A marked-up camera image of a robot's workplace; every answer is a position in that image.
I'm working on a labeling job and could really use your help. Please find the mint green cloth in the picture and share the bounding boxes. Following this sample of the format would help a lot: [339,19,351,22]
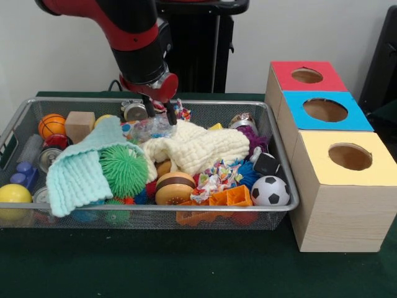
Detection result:
[46,116,158,219]

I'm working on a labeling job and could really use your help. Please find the small orange basketball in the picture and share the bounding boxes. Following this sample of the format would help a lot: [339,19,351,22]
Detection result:
[38,114,67,139]

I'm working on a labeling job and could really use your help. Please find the wooden box with three holes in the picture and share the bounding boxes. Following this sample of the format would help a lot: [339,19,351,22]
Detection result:
[265,60,397,253]

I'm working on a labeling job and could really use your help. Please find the toy burger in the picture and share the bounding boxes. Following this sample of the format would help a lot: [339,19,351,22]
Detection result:
[154,172,197,206]

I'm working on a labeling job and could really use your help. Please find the clear shallow bin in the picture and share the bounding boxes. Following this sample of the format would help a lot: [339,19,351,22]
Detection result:
[0,97,300,230]

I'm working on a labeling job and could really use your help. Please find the orange plastic toy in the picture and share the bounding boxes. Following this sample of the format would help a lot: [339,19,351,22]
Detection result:
[177,184,254,225]

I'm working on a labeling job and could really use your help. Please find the small green spiky ball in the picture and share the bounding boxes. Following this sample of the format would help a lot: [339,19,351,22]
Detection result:
[99,145,150,199]

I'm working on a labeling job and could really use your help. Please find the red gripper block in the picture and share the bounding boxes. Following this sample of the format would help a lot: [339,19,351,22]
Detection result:
[119,71,180,127]

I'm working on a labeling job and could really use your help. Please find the purple plastic toy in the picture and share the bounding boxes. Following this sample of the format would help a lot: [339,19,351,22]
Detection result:
[9,162,39,191]

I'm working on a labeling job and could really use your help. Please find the black stand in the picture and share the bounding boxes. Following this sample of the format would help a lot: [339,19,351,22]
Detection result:
[359,5,397,125]

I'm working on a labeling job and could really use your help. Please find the silver can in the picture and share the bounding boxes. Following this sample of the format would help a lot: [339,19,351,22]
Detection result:
[38,147,64,174]

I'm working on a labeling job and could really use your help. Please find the dark green table cloth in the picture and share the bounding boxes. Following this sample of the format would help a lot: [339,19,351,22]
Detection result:
[0,91,397,298]

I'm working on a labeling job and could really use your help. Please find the pale wooden block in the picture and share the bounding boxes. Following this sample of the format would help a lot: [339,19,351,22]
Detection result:
[65,111,96,144]

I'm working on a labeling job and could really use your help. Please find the yellow ball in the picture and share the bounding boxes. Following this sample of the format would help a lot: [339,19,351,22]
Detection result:
[0,183,32,222]

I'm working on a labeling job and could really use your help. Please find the black and white soccer ball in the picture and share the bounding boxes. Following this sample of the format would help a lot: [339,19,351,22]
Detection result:
[251,176,290,207]

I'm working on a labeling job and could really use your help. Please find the colourful dotted packet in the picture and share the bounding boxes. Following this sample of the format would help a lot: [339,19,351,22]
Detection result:
[191,160,244,204]

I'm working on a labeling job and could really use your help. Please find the cream yellow cloth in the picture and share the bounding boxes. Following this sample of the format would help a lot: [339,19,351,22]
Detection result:
[140,120,251,178]

